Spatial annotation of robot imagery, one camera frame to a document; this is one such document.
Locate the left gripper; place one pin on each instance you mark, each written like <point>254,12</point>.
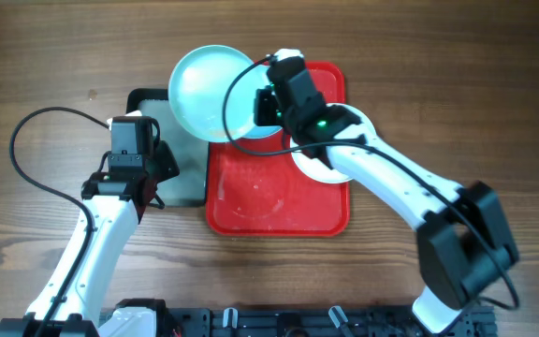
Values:
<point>169,169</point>

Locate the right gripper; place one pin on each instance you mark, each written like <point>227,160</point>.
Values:
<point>263,99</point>

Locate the light blue plate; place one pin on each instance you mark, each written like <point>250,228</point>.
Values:
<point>260,132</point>
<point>201,99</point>

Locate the white plate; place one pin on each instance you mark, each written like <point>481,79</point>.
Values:
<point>315,169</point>

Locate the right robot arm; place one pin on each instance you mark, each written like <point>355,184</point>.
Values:
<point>463,238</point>

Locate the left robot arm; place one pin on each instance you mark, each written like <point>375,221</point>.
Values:
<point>112,207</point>

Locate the black water tray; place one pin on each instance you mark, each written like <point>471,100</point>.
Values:
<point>188,189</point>

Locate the red plastic tray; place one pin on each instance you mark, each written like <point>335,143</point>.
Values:
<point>269,196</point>

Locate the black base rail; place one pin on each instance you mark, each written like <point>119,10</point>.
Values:
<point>374,321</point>

